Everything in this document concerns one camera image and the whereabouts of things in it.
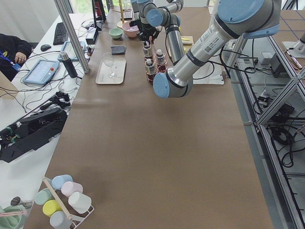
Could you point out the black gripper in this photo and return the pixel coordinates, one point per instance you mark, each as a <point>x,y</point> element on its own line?
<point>146,29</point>

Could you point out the tea bottle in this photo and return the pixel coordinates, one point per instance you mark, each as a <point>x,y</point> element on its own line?
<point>150,70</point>
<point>161,61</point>
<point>147,50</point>

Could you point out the copper wire bottle basket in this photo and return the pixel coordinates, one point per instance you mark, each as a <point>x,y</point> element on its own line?
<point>154,57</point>

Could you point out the pink bowl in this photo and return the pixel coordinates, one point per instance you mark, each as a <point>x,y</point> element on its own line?
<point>130,31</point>

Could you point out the green bowl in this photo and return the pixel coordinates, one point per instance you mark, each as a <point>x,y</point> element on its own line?
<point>116,33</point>

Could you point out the grey folded cloth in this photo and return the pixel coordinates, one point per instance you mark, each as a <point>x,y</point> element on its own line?
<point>118,50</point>

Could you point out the wooden stand with pegs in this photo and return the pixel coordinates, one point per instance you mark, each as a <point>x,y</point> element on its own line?
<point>124,9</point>

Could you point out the bamboo cutting board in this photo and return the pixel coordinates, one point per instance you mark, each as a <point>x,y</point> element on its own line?
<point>190,42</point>

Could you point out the clear wine glass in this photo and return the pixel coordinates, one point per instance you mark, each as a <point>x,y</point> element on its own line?
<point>109,61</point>

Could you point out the cream rabbit tray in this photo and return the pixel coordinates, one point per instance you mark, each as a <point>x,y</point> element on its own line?
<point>103,72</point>

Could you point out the blue teach pendant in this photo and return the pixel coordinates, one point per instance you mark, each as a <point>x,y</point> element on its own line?
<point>68,48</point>
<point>42,72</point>

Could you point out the black keyboard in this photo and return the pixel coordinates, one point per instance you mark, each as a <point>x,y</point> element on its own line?
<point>60,34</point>

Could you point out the dark thermos bottle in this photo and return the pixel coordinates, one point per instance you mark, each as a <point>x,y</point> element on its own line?
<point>68,65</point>

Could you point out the black computer mouse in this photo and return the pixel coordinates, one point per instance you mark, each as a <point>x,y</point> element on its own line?
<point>45,47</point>

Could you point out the seated person dark jacket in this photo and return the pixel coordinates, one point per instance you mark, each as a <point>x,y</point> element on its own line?
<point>13,54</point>

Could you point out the blue cup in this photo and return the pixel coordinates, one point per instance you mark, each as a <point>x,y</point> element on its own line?
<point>58,181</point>

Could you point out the pink cup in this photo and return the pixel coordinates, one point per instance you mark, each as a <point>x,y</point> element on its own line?
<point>69,187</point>

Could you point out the white cup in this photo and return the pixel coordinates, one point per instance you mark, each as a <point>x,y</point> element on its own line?
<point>79,202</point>

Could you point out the green cup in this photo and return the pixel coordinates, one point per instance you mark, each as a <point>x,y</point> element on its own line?
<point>43,196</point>

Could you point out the yellow cup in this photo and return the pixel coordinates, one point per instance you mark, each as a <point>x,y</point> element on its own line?
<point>50,207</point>

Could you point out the grey cup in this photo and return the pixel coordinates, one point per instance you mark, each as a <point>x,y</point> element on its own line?
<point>59,220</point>

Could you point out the steel cone jigger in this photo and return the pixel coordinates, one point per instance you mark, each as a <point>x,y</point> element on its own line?
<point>16,201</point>

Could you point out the aluminium frame post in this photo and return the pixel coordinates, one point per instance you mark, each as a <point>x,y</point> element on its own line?
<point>63,12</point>

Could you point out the white wire cup rack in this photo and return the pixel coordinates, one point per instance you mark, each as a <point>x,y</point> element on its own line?
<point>77,219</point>

